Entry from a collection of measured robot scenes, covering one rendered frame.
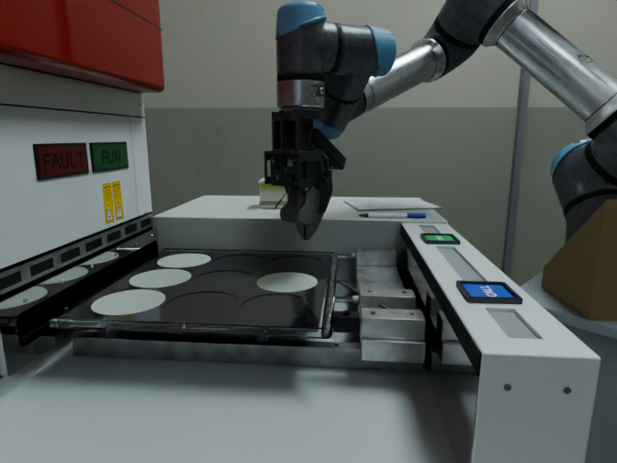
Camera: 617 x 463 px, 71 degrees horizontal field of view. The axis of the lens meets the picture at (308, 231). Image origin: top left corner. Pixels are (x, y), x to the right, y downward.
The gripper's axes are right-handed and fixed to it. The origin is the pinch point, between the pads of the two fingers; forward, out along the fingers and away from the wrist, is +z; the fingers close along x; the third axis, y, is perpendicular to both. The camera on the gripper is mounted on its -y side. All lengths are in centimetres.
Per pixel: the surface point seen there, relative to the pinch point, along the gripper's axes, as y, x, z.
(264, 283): 8.9, -2.3, 7.4
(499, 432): 23.6, 37.0, 8.6
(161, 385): 29.6, -2.2, 15.4
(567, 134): -240, 14, -17
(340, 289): -10.4, 0.3, 13.6
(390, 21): -183, -74, -80
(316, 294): 8.3, 7.4, 7.3
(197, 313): 23.5, -1.6, 7.4
